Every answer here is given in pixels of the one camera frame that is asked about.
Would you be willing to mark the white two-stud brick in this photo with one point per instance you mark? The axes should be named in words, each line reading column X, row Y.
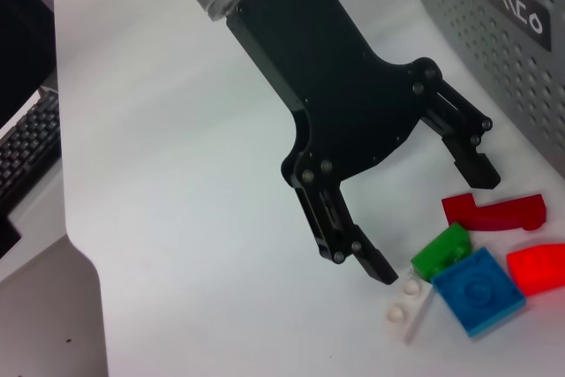
column 410, row 306

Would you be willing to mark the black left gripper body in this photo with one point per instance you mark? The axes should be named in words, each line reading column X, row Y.
column 335, row 99

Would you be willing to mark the dark red angled brick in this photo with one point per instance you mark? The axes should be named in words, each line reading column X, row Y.
column 490, row 216

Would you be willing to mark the black monitor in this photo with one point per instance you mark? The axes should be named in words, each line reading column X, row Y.
column 22, row 32

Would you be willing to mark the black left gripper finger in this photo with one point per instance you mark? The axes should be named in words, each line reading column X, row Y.
column 463, row 138
column 335, row 227

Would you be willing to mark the green small brick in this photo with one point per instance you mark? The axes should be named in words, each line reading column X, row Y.
column 441, row 251

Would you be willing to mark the black keyboard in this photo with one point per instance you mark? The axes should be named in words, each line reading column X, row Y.
column 26, row 147

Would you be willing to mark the red tall brick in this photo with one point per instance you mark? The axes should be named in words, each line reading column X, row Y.
column 538, row 269

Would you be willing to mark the grey perforated storage bin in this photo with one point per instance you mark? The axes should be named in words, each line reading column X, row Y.
column 507, row 41

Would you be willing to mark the grey side desk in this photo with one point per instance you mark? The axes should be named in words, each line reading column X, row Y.
column 48, row 319

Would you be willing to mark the blue square brick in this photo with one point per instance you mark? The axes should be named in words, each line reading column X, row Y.
column 476, row 291

